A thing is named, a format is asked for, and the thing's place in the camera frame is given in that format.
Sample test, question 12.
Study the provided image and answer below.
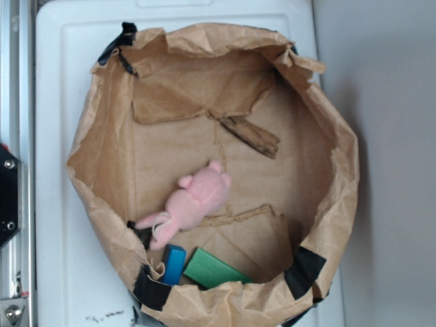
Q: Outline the brown wood chip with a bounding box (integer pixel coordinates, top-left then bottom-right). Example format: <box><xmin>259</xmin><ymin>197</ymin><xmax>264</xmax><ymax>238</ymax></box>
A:
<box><xmin>219</xmin><ymin>116</ymin><xmax>280</xmax><ymax>159</ymax></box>

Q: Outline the pink plush toy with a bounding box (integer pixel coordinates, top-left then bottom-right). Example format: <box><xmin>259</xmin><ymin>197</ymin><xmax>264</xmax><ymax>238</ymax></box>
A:
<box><xmin>135</xmin><ymin>159</ymin><xmax>232</xmax><ymax>251</ymax></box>

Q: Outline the brown paper bag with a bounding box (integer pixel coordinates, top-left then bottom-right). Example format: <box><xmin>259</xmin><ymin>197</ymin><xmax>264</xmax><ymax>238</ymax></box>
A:
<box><xmin>67</xmin><ymin>23</ymin><xmax>359</xmax><ymax>326</ymax></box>

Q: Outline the blue block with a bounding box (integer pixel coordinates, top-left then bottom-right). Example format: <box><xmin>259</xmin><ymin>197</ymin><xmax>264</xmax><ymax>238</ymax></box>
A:
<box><xmin>160</xmin><ymin>244</ymin><xmax>187</xmax><ymax>285</ymax></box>

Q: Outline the green block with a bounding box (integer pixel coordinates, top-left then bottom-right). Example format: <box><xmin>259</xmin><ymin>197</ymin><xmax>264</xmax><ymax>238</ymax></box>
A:
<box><xmin>183</xmin><ymin>248</ymin><xmax>253</xmax><ymax>289</ymax></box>

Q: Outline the white plastic tray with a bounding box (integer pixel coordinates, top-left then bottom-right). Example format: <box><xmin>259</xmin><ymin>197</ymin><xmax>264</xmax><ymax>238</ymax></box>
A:
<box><xmin>33</xmin><ymin>0</ymin><xmax>345</xmax><ymax>327</ymax></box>

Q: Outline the black mounting plate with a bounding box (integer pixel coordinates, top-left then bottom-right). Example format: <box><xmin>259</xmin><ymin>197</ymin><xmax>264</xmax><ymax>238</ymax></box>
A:
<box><xmin>0</xmin><ymin>144</ymin><xmax>20</xmax><ymax>249</ymax></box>

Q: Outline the aluminium frame rail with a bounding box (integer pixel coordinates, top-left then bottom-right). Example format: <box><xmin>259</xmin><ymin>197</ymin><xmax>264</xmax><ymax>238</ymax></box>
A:
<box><xmin>1</xmin><ymin>1</ymin><xmax>37</xmax><ymax>326</ymax></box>

